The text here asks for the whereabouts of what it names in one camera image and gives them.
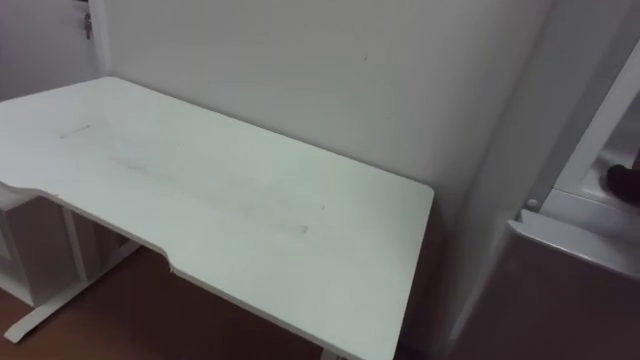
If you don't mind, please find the grey fridge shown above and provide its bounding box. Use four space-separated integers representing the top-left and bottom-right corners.
439 0 640 360

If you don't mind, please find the white desk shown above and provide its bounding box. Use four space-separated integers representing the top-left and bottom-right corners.
0 75 435 360

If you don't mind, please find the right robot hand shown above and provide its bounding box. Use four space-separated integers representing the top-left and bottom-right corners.
605 149 640 206

